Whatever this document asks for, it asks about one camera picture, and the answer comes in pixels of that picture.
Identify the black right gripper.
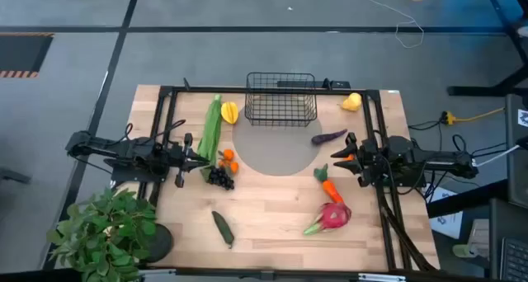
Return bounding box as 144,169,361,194
329,132,379,188

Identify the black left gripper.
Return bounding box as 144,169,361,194
158,132,211,189

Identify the dark grape bunch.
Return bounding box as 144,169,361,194
205,166,236,191

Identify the orange carrot with greens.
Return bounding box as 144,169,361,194
217,148,240,176

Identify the purple eggplant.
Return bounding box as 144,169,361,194
310,128,349,146

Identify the green leafy lettuce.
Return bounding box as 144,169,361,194
196,93,224,182

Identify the orange carrot with green top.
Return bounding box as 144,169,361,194
313,163,345,204

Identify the pink dragon fruit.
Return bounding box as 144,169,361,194
303,202,353,237

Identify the dark green cucumber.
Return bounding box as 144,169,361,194
211,210,235,249

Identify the grey round mat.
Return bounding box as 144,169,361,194
231,108,323,177

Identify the black plant pot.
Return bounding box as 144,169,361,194
144,223,174,263

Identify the white paper sheet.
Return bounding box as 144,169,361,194
428,186,465,240

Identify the green leafy plant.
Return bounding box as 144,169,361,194
45,186,158,282

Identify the black metal stand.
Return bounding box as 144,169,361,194
447,0,528,97

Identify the black cabinet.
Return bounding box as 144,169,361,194
505,94,528,209

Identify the black keyboard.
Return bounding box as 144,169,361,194
499,237,528,282

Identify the black hazard-striped floor mat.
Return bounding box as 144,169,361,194
0,32,54,79

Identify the black bracket box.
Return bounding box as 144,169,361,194
276,78,351,90

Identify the black wire basket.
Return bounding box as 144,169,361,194
244,72,318,128

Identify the black cable bundle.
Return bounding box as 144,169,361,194
377,186,441,273

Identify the black metal table frame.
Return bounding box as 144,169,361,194
138,83,441,282

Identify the yellow plug extension cord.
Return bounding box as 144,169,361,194
441,106,507,126

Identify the white plug cable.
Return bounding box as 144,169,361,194
471,143,523,167

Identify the thin white floor cable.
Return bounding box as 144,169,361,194
336,0,426,50

